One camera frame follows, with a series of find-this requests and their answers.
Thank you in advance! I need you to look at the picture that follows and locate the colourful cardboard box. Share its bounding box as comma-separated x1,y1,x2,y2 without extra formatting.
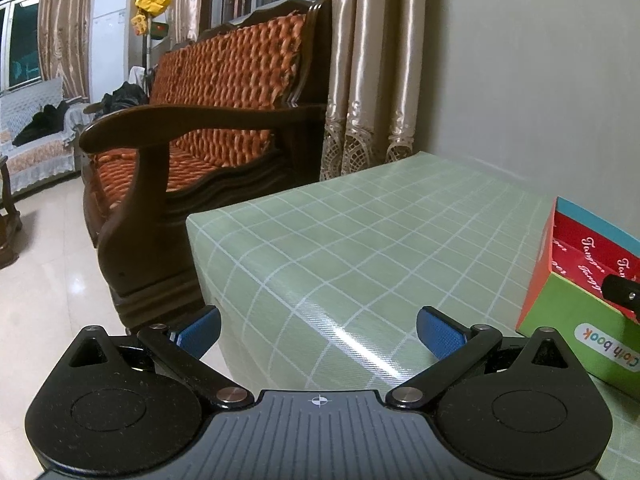
515,197,639,399

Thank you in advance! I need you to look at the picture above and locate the green checked tablecloth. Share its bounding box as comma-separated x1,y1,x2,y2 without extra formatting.
185,149,640,480

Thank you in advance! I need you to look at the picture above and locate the dark wooden side table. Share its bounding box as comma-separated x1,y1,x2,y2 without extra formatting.
0,155,23,269

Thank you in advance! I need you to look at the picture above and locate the wooden sofa orange cushion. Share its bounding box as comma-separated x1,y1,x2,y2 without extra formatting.
79,0,332,333

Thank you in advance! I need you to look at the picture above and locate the black clothes pile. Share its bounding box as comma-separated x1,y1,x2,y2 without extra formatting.
84,81,149,119

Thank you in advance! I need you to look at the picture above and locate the black clothing on sofa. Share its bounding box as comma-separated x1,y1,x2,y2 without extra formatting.
12,101,70,146

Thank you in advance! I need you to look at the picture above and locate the white refrigerator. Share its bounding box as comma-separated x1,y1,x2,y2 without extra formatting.
88,0,143,102

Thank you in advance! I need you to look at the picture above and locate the beige satin curtain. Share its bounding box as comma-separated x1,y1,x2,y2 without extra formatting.
320,0,425,180

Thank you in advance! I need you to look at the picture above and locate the yellow hanging bag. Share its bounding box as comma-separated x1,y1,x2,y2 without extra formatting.
130,0,172,36

